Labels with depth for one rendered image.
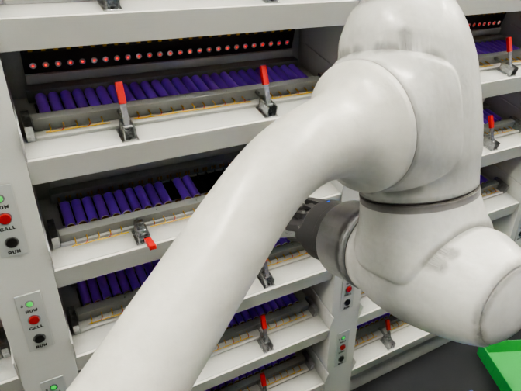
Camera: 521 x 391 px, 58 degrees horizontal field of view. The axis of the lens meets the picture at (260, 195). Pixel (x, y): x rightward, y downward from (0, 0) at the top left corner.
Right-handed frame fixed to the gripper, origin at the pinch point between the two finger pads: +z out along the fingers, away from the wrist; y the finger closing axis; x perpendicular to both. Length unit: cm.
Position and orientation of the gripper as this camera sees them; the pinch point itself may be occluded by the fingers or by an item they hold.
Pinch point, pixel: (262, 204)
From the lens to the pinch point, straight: 71.4
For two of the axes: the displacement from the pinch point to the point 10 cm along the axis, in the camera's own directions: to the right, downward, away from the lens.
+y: 8.8, -2.2, 4.3
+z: -4.6, -1.7, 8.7
